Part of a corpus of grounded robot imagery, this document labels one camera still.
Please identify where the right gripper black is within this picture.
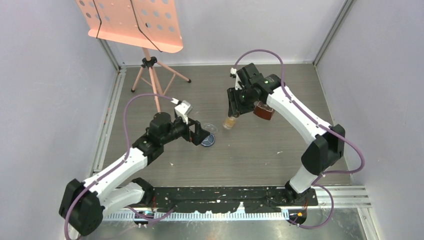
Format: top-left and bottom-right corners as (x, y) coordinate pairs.
(227, 86), (257, 118)

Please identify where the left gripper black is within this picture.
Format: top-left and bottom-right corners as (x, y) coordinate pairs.
(161, 114), (210, 145)

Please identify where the clear pill bottle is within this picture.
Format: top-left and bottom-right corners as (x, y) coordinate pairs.
(222, 116), (237, 130)

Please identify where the blue round pill box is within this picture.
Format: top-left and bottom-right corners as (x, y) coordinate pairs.
(201, 123), (218, 147)

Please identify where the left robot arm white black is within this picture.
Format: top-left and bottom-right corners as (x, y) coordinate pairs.
(59, 112), (211, 236)

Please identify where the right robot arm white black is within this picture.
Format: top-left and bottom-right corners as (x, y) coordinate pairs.
(227, 63), (346, 205)

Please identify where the brown wooden metronome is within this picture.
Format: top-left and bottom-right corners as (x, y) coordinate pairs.
(253, 101), (275, 121)

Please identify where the pink music stand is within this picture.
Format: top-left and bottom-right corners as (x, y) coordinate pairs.
(76, 0), (191, 111)

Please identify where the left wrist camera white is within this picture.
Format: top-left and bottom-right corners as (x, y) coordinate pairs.
(171, 98), (193, 125)

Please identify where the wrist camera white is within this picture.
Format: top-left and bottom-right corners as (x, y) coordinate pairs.
(229, 67), (243, 91)
(171, 98), (193, 125)

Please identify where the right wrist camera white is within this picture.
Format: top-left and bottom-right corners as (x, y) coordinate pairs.
(229, 67), (243, 91)

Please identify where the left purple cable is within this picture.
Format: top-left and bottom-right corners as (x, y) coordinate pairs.
(63, 92), (180, 240)

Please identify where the purple cable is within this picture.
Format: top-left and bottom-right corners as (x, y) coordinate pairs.
(233, 48), (367, 230)
(63, 92), (180, 240)

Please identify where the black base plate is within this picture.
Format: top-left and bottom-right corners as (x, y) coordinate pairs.
(146, 186), (319, 214)

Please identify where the aluminium rail frame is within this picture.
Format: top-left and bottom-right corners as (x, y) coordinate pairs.
(86, 66), (127, 189)

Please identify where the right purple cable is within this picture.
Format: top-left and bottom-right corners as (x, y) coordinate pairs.
(233, 48), (367, 230)

